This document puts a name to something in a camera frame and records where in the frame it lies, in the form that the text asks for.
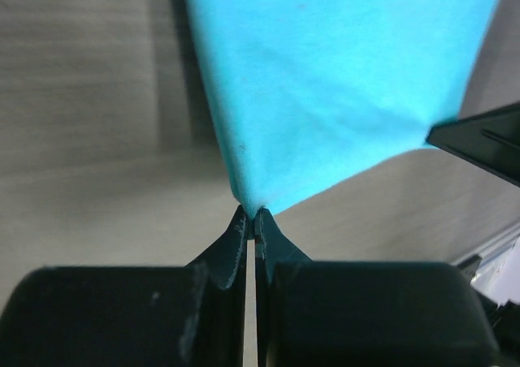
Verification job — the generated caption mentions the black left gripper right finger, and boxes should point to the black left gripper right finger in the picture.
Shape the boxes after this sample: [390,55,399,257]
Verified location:
[253,209,499,366]

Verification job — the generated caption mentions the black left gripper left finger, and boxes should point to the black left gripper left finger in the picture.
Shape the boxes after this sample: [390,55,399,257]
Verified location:
[1,208,249,366]

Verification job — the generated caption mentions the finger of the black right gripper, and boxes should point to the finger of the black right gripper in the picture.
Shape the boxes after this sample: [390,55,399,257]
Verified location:
[427,102,520,186]

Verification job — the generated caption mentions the light blue t shirt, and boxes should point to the light blue t shirt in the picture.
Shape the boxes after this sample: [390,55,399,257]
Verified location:
[185,0,500,216]

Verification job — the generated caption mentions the aluminium frame rail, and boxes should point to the aluminium frame rail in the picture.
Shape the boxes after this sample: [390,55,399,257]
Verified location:
[451,221,519,272]

